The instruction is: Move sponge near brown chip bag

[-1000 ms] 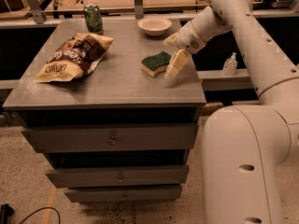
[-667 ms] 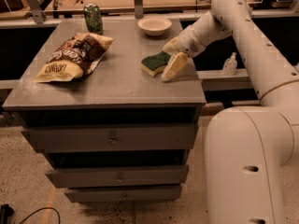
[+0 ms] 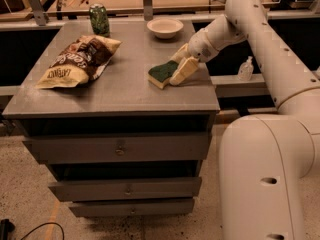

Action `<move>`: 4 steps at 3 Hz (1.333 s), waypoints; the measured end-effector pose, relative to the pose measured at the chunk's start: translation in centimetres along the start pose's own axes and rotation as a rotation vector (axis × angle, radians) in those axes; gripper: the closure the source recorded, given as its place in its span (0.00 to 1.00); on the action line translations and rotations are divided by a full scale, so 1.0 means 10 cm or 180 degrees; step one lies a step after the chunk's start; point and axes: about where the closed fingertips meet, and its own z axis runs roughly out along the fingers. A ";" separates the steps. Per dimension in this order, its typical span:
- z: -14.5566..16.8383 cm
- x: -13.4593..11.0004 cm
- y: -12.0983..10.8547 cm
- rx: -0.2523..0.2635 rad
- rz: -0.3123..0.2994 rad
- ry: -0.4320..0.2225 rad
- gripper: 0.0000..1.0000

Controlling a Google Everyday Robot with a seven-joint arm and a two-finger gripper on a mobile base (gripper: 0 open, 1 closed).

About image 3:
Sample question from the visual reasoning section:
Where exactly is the black floor cable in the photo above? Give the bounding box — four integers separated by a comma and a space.
0, 218, 66, 240

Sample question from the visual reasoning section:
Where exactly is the clear sanitizer bottle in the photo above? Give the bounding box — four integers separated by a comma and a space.
237, 56, 254, 81

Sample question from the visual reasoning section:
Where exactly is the top grey drawer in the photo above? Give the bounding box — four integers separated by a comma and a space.
23, 133, 211, 164

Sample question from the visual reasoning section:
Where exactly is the grey drawer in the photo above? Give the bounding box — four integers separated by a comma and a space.
69, 198, 194, 217
49, 177, 202, 202
23, 133, 211, 164

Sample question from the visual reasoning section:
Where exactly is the middle grey drawer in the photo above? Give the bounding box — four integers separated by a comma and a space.
49, 177, 202, 202

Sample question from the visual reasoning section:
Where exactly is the brown chip bag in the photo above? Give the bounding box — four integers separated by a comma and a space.
36, 35, 121, 89

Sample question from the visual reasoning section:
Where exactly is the green soda can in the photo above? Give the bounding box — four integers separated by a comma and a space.
89, 3, 110, 37

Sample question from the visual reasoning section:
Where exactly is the green and yellow sponge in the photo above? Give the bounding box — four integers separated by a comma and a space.
148, 60, 178, 89

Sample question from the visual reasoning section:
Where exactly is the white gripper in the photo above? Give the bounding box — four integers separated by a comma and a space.
169, 28, 219, 86

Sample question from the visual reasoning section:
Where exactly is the bottom grey drawer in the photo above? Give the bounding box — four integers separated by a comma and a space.
69, 198, 194, 217

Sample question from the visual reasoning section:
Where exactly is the white bowl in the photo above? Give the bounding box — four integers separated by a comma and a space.
147, 18, 184, 39

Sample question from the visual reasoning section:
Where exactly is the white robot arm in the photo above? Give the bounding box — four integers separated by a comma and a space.
170, 0, 320, 240

